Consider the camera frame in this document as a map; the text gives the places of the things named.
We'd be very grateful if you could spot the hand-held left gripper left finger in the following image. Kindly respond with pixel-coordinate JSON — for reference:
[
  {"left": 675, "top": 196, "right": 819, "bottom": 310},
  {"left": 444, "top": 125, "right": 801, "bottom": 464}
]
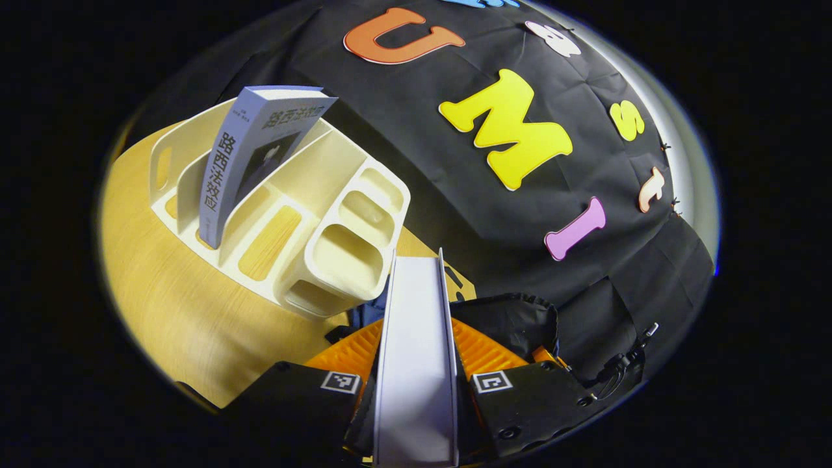
[{"left": 227, "top": 318, "right": 384, "bottom": 468}]

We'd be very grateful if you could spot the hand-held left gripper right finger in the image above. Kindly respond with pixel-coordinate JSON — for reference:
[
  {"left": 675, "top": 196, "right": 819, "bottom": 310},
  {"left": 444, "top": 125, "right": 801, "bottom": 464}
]
[{"left": 452, "top": 318, "right": 595, "bottom": 461}]

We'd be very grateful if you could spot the cream plastic bookshelf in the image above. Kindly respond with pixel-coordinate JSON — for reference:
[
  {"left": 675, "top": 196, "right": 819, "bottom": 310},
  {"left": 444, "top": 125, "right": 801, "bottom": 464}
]
[{"left": 148, "top": 97, "right": 411, "bottom": 320}]

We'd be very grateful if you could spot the blue-grey book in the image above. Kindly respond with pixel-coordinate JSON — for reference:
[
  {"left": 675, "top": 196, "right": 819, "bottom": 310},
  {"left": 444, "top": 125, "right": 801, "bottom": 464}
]
[{"left": 198, "top": 85, "right": 339, "bottom": 250}]

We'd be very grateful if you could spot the black backdrop cloth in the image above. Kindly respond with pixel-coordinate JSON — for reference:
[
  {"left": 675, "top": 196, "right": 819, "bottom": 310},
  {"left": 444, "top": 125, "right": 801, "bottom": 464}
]
[{"left": 123, "top": 0, "right": 716, "bottom": 391}]

